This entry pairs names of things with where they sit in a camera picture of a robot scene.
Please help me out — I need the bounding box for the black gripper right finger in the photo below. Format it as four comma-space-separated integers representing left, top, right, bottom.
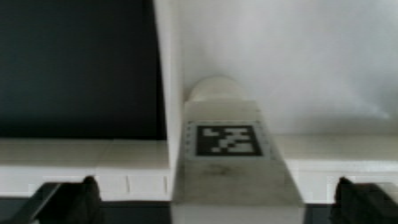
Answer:
329, 177, 398, 224

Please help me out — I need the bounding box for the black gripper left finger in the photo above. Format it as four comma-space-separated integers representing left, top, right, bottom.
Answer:
11, 176, 106, 224

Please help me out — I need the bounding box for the white table leg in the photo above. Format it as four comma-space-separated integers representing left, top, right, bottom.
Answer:
171, 76, 306, 224

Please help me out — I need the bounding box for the white square table top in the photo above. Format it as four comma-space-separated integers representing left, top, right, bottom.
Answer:
155, 0, 398, 160

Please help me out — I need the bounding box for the white front fence bar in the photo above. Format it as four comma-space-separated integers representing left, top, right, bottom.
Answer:
0, 135, 398, 204

